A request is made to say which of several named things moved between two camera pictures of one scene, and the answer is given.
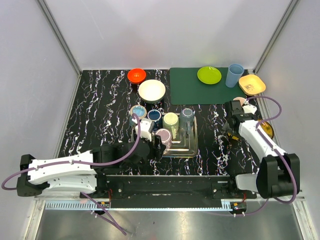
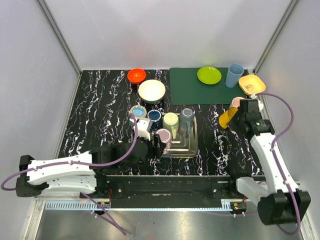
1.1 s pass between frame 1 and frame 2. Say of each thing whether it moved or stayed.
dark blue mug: stayed
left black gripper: stayed
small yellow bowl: moved
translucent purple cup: stayed
